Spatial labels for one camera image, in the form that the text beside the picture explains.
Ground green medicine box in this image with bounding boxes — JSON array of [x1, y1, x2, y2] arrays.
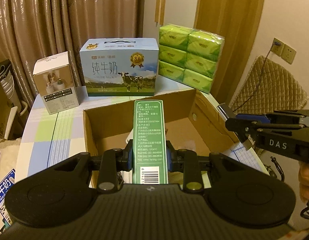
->
[[132, 100, 168, 184]]

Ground black pen-like stick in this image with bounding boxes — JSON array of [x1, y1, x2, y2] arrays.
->
[[217, 103, 253, 150]]

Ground person right hand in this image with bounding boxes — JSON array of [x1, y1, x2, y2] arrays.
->
[[298, 161, 309, 203]]

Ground quilted brown chair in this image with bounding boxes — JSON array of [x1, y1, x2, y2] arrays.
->
[[230, 56, 309, 114]]

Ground large cardboard box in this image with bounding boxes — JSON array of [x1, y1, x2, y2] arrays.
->
[[83, 89, 238, 163]]

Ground green tissue pack bundle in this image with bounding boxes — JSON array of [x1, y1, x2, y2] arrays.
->
[[158, 24, 225, 93]]

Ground blue milk carton box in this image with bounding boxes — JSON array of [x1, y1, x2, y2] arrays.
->
[[80, 38, 159, 96]]

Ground white humidifier product box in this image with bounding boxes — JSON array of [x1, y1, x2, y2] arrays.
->
[[33, 51, 79, 114]]

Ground wooden door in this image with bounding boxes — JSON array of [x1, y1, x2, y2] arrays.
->
[[194, 0, 264, 103]]

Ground blue milk flyer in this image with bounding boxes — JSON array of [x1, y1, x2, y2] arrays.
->
[[0, 168, 16, 234]]

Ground brown curtain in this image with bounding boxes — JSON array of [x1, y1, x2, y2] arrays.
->
[[0, 0, 144, 105]]

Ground wall power socket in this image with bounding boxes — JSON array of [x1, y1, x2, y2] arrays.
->
[[271, 38, 296, 64]]

